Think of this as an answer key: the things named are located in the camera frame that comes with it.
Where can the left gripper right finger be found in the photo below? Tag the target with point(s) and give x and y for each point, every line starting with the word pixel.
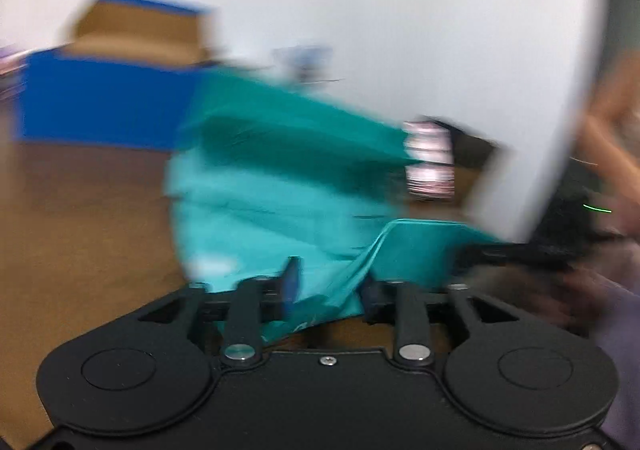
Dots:
pixel 402 306

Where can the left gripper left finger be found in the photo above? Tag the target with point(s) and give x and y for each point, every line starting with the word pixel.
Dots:
pixel 254 302

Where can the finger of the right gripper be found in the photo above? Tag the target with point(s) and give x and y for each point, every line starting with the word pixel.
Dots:
pixel 510 254

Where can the teal non-woven shopping bag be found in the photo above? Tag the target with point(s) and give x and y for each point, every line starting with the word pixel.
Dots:
pixel 262 174

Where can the person's hand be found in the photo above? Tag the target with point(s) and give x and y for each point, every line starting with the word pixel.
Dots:
pixel 608 138

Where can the smartphone on stand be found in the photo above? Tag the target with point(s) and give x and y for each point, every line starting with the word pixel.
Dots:
pixel 431 176

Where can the blue water bottle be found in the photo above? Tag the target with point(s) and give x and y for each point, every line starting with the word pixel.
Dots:
pixel 305 64

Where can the blue cardboard box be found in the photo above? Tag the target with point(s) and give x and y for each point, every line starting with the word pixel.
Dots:
pixel 124 77

